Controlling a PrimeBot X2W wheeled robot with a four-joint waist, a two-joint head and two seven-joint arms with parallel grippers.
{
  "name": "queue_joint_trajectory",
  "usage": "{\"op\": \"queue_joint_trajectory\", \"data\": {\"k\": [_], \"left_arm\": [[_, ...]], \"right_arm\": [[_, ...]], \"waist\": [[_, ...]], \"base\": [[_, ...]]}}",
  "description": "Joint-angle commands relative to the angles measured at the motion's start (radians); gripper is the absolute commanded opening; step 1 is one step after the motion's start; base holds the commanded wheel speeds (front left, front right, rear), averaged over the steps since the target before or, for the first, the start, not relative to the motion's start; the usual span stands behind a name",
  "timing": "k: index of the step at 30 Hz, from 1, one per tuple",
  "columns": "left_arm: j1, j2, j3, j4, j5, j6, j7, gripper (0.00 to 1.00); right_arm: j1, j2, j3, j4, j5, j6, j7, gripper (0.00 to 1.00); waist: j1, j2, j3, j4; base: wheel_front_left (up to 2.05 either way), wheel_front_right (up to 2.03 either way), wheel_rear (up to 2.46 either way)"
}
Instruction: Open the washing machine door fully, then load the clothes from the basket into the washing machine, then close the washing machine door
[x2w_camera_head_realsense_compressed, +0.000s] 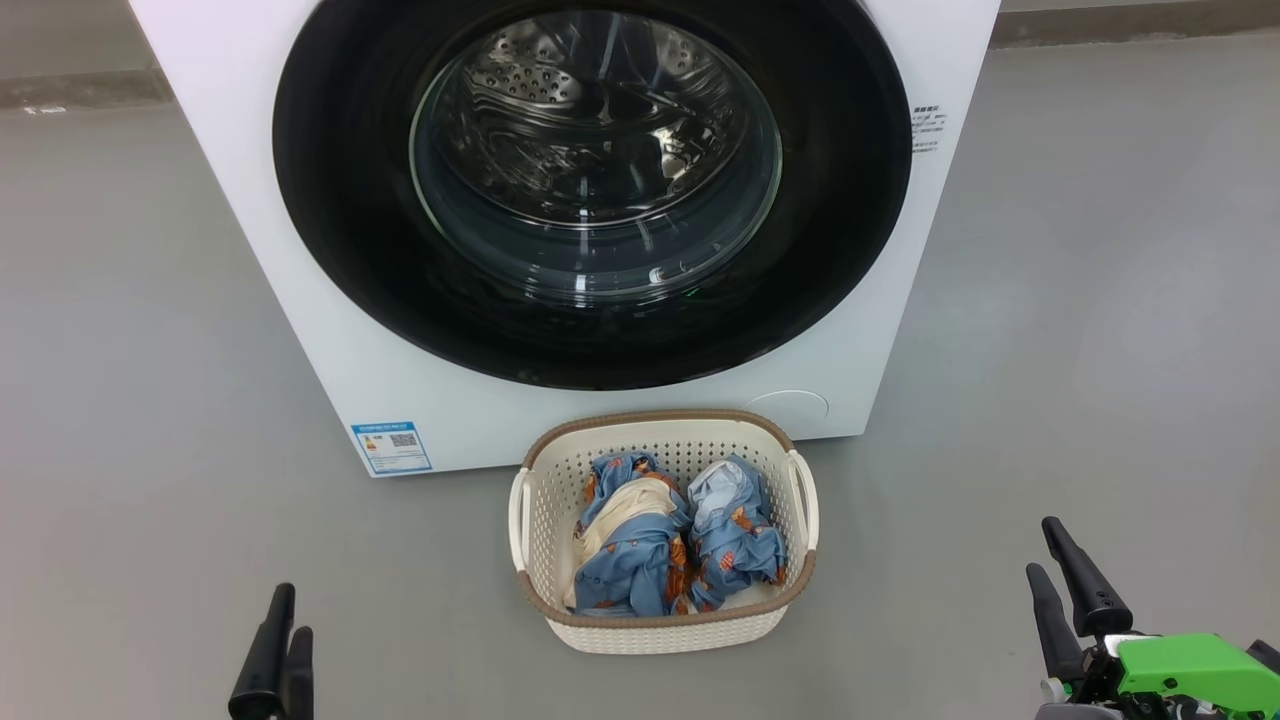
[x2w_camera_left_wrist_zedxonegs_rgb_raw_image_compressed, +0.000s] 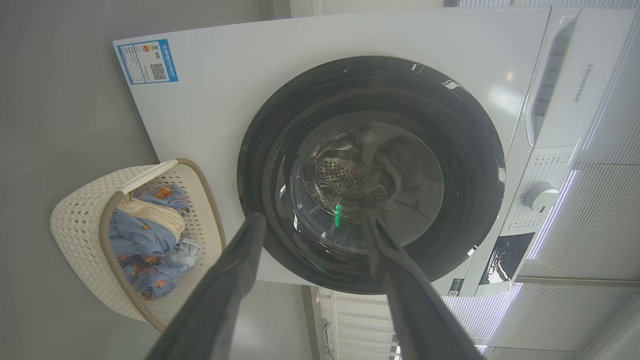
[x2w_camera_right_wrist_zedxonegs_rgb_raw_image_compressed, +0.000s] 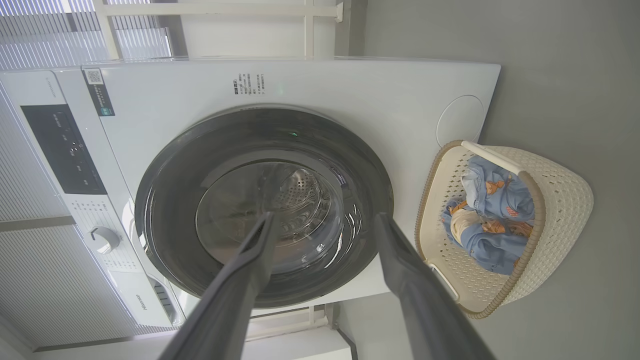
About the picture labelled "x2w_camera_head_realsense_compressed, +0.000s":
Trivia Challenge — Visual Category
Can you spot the round white filter cover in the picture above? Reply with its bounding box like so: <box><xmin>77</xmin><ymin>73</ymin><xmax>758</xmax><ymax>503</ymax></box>
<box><xmin>742</xmin><ymin>389</ymin><xmax>830</xmax><ymax>431</ymax></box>

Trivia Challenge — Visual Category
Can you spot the blue energy label sticker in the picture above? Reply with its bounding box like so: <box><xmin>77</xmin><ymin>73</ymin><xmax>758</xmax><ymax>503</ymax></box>
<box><xmin>351</xmin><ymin>421</ymin><xmax>433</xmax><ymax>476</ymax></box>

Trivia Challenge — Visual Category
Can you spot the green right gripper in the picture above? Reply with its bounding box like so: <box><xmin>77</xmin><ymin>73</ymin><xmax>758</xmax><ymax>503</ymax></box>
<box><xmin>1026</xmin><ymin>516</ymin><xmax>1280</xmax><ymax>720</ymax></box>

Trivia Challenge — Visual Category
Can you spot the blue garment with orange print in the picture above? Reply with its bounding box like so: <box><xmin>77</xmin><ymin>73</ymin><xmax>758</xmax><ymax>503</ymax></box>
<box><xmin>685</xmin><ymin>455</ymin><xmax>789</xmax><ymax>613</ymax></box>

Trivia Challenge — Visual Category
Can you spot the cream perforated laundry basket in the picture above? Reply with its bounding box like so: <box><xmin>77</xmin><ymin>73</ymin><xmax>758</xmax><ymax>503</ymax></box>
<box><xmin>508</xmin><ymin>408</ymin><xmax>820</xmax><ymax>655</ymax></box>

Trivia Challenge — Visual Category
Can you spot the black round glass washer door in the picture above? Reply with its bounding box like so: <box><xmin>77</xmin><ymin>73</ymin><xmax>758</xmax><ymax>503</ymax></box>
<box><xmin>272</xmin><ymin>0</ymin><xmax>913</xmax><ymax>391</ymax></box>

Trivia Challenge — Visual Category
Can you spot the stainless steel washing machine drum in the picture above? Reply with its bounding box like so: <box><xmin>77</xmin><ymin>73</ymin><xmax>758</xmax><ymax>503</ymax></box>
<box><xmin>425</xmin><ymin>12</ymin><xmax>773</xmax><ymax>236</ymax></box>

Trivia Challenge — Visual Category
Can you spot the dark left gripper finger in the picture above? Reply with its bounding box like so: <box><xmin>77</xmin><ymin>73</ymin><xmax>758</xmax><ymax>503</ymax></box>
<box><xmin>228</xmin><ymin>583</ymin><xmax>297</xmax><ymax>720</ymax></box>
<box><xmin>283</xmin><ymin>627</ymin><xmax>314</xmax><ymax>720</ymax></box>

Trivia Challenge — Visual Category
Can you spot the blue garment with cream lining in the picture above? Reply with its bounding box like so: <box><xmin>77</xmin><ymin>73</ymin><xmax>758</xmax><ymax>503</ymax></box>
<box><xmin>565</xmin><ymin>450</ymin><xmax>693</xmax><ymax>617</ymax></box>

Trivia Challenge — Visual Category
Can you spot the white front-load washing machine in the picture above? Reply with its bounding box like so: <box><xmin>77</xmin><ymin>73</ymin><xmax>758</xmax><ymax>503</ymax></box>
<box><xmin>128</xmin><ymin>0</ymin><xmax>1001</xmax><ymax>479</ymax></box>

